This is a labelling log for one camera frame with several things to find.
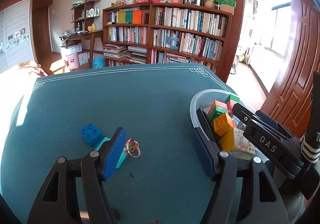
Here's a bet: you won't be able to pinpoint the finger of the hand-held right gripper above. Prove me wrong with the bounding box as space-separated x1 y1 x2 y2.
232 103 257 129
255 110 297 141

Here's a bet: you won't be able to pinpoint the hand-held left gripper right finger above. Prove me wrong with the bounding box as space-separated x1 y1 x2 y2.
192 108 290 224

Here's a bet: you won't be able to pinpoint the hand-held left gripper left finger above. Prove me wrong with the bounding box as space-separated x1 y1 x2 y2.
27 127 127 224

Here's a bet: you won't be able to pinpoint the teal building block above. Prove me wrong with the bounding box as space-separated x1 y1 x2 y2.
94 136 128 169

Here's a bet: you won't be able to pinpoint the yellow and orange building block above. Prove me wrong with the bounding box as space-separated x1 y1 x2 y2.
213 112 237 138

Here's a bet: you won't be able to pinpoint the white and pink carton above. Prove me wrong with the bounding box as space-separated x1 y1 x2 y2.
220 127 257 156

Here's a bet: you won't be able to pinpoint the green and orange building block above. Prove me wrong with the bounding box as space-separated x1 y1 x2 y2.
208 100 229 121

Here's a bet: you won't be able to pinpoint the clear plastic bowl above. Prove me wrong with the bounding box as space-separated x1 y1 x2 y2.
189 89 277 164

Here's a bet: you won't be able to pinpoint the teal cloth desktop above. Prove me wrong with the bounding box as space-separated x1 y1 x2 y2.
0 63 267 224

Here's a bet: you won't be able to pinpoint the blue building block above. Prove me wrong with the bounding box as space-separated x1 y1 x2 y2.
80 123 104 147

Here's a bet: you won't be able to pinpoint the panelled wooden door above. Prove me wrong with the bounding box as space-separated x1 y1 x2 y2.
259 0 320 137

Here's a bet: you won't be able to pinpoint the blue bucket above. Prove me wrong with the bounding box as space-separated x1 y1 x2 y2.
92 57 105 69

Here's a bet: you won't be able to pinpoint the white storage box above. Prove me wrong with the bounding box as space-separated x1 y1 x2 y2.
78 51 90 66

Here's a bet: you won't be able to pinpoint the pink waste bin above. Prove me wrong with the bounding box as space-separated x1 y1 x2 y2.
66 52 81 70

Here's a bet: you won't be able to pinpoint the blue box among books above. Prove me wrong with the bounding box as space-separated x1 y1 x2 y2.
165 36 181 48

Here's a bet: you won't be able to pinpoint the books in bookshelf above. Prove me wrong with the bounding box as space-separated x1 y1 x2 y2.
103 6 228 69

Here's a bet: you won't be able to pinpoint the green box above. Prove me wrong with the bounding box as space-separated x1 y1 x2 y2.
215 0 237 8

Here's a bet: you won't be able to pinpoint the wooden side desk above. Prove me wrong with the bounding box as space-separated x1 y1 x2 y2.
59 29 104 69

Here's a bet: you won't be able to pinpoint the wooden bookshelf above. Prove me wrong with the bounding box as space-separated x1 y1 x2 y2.
102 1 233 77

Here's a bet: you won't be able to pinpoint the brown wooden door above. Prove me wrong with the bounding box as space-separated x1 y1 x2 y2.
31 0 55 75

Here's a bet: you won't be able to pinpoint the sliding door wardrobe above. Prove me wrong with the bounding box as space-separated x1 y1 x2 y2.
0 0 35 75

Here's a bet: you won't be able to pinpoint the metal key ring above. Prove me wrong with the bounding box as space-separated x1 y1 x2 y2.
124 139 141 158

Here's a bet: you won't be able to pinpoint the black white striped strap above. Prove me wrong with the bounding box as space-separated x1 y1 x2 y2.
301 136 320 164

